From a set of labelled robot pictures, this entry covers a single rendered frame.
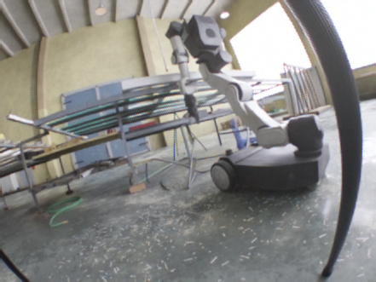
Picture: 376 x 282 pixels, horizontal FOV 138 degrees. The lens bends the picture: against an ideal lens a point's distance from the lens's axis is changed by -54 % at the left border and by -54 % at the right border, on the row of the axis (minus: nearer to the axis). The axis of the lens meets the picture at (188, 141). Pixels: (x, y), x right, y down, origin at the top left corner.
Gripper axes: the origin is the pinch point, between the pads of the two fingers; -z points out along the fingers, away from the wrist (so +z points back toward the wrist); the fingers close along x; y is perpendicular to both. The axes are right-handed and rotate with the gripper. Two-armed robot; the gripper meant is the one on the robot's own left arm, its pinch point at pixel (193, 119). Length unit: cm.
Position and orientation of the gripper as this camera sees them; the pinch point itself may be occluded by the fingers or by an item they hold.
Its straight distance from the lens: 117.6
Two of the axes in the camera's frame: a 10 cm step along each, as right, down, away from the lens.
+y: -8.8, 2.7, -3.9
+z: -2.0, -9.6, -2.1
